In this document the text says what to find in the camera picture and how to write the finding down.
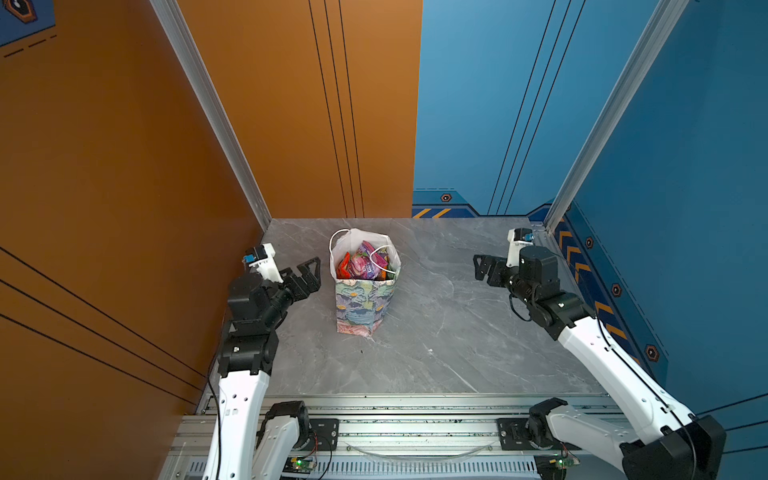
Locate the red snack packet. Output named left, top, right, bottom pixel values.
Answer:
left=336, top=252, right=353, bottom=279

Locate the purple Fox's berries candy bag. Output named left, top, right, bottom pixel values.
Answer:
left=350, top=241, right=388, bottom=281

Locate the floral paper gift bag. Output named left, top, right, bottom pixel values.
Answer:
left=329, top=228, right=402, bottom=337

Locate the orange Fox's candy bag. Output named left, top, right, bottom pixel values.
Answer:
left=371, top=252, right=395, bottom=281

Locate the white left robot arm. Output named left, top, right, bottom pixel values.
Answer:
left=202, top=248, right=321, bottom=479

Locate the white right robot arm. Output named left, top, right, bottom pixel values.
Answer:
left=473, top=245, right=726, bottom=479

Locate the left green circuit board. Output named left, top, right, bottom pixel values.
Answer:
left=283, top=456, right=317, bottom=475

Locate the green circuit board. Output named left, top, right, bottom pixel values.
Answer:
left=549, top=456, right=581, bottom=470
left=283, top=456, right=317, bottom=475

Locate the right green circuit board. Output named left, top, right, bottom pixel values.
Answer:
left=549, top=456, right=581, bottom=470

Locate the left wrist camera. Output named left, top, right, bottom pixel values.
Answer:
left=243, top=243, right=283, bottom=283

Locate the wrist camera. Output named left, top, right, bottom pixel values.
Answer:
left=506, top=227, right=534, bottom=268
left=243, top=243, right=283, bottom=283

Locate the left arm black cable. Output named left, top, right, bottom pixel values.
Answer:
left=206, top=317, right=232, bottom=480

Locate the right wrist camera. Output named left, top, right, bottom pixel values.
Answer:
left=506, top=227, right=534, bottom=268

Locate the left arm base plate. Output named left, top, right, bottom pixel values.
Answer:
left=298, top=417, right=340, bottom=452

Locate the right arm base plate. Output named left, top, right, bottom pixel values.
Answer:
left=495, top=417, right=580, bottom=451

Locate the aluminium front rail frame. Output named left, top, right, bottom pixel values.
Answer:
left=157, top=392, right=688, bottom=480

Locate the left aluminium corner post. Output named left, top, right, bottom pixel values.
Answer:
left=149, top=0, right=272, bottom=232

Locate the aluminium corner post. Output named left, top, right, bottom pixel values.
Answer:
left=543, top=0, right=689, bottom=234
left=149, top=0, right=272, bottom=232

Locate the right aluminium corner post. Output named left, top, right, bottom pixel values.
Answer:
left=543, top=0, right=689, bottom=234

